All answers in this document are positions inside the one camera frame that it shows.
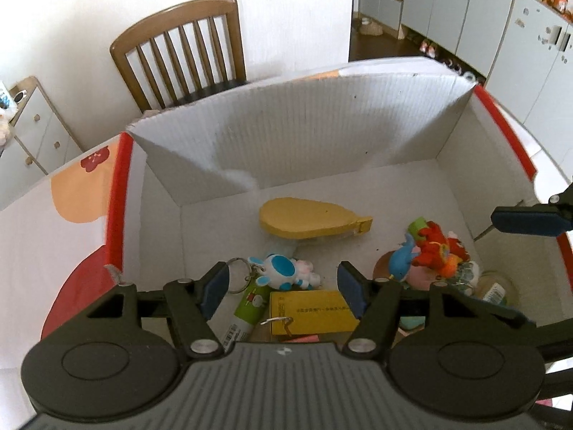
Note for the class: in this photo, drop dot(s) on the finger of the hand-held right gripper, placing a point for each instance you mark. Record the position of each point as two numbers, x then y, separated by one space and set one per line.
512 312
523 223

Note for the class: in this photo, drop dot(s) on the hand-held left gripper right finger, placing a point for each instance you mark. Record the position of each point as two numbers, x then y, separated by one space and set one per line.
351 291

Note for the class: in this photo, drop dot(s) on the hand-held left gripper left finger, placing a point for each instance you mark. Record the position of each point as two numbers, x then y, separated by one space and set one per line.
215 289

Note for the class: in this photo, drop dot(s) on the jar with green lid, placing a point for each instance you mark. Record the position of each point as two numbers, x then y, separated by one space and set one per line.
497 293

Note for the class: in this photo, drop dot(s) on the green white tube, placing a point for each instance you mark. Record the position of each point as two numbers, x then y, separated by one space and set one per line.
244 318

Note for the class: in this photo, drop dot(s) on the yellow card pack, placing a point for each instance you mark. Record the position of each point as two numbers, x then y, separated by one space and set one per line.
313 311

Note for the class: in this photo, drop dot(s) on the blue dolphin toy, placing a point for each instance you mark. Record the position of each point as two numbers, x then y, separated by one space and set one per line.
403 257

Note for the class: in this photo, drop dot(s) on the pink block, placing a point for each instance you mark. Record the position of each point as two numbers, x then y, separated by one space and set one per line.
309 338

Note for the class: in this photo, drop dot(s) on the small teal item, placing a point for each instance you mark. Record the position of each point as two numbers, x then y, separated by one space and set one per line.
412 322

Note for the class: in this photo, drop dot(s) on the red plush toy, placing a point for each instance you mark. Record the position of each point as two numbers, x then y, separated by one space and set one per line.
436 244

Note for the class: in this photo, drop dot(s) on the red cardboard box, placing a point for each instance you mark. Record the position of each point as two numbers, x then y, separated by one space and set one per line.
313 121

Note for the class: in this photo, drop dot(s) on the large white sticker cabinet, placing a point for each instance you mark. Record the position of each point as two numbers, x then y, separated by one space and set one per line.
537 80

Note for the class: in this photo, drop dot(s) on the white lower cabinet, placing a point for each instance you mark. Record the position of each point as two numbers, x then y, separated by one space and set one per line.
447 13

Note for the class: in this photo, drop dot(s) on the white drawer cabinet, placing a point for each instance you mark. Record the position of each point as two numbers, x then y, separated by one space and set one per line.
40 130

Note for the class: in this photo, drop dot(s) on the white shoe bench cabinet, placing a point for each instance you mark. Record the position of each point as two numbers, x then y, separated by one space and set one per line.
380 2

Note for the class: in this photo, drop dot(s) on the dark wooden chair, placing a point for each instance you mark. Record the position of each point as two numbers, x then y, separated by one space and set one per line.
179 11

